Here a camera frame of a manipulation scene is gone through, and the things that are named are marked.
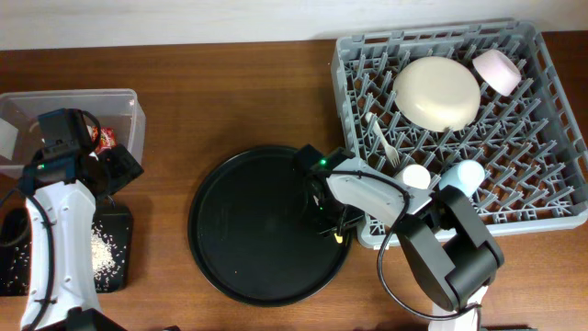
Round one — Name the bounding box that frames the clear plastic waste bin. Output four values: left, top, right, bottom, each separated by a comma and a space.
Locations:
1, 89, 146, 178

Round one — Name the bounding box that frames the white cup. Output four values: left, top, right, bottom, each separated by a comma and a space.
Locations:
394, 164, 431, 189

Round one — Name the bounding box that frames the red snack wrapper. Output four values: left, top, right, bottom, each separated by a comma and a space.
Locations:
88, 126, 118, 154

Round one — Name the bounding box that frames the black rectangular tray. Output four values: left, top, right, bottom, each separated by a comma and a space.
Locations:
1, 205, 133, 297

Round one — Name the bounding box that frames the white rice pile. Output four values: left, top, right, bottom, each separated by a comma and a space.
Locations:
1, 224, 129, 296

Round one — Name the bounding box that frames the large cream bowl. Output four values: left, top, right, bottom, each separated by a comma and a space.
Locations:
392, 56, 481, 132

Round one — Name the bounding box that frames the light blue cup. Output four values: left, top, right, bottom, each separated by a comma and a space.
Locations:
438, 160, 485, 198

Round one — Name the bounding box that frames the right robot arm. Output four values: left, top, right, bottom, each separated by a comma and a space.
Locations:
293, 145, 504, 330

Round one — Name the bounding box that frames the round black tray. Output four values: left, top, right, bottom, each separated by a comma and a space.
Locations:
187, 145, 353, 307

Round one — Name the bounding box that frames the white plastic spoon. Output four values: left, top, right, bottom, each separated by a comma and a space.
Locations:
365, 112, 400, 167

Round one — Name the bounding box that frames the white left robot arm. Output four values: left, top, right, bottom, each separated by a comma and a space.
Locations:
15, 145, 143, 330

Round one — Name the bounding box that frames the grey plastic dishwasher rack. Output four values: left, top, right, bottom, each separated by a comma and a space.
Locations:
332, 21, 587, 236

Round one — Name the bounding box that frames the pink bowl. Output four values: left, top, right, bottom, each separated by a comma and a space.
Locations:
472, 50, 522, 97

